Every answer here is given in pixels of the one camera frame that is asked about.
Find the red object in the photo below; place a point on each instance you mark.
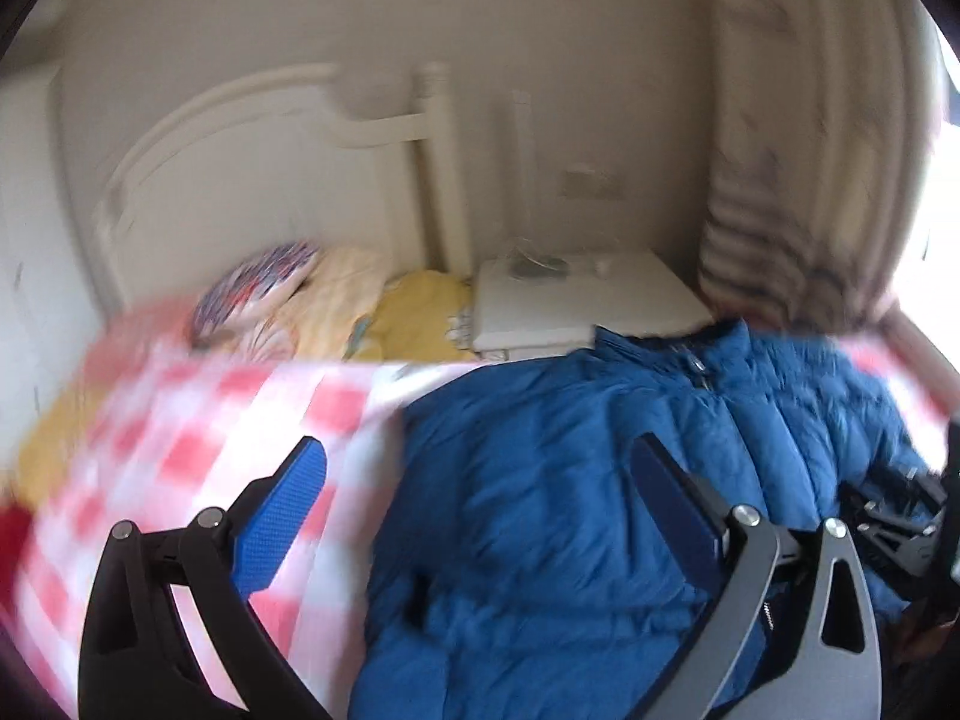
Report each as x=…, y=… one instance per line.
x=13, y=555

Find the white nightstand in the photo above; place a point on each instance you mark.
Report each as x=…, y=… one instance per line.
x=600, y=300

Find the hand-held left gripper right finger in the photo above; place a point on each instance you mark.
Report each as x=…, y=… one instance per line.
x=675, y=495

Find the white wardrobe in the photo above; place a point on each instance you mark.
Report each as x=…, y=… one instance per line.
x=37, y=240

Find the patterned pillow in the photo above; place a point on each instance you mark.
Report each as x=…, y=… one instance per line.
x=247, y=285

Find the white bed headboard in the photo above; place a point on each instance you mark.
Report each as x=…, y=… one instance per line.
x=262, y=187

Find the red white checkered blanket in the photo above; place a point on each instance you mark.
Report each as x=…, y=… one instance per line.
x=225, y=427

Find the window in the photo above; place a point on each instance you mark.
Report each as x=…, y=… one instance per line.
x=941, y=240

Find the striped curtain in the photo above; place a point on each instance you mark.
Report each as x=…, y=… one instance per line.
x=787, y=165

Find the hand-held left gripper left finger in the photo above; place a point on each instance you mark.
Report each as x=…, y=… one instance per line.
x=281, y=510

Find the blue puffer jacket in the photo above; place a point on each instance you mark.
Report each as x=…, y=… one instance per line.
x=540, y=480

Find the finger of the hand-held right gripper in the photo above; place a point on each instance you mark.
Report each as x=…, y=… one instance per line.
x=900, y=532

